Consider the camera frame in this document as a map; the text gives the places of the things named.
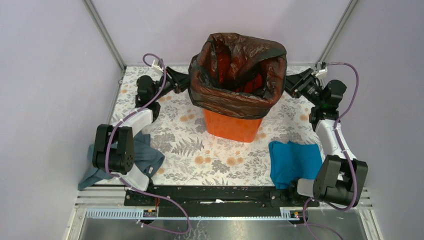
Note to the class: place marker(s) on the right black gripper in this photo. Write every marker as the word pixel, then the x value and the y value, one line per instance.
pixel 307 76

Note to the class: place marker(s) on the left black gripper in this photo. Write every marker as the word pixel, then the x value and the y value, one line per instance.
pixel 181 80

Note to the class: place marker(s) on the black trash bag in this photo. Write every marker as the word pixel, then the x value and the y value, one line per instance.
pixel 238 76

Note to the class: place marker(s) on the orange plastic trash bin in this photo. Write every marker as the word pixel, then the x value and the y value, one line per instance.
pixel 236 129

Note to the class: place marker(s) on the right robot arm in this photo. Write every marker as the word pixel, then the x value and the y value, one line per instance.
pixel 342 176

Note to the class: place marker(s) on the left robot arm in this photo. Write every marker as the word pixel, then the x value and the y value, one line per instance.
pixel 114 145

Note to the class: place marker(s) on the bright blue cloth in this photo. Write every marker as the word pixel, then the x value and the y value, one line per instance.
pixel 289 161

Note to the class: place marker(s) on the grey-blue cloth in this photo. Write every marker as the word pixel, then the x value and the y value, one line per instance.
pixel 147 159

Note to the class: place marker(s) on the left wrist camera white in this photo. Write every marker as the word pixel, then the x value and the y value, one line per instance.
pixel 158 66

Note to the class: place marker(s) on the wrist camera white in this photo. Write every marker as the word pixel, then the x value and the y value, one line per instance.
pixel 158 66
pixel 321 70

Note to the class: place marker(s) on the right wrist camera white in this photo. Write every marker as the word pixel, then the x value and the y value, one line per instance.
pixel 321 70

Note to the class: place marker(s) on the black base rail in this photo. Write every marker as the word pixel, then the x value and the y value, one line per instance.
pixel 191 198

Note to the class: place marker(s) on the slotted metal cable duct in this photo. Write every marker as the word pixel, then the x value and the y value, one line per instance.
pixel 215 213

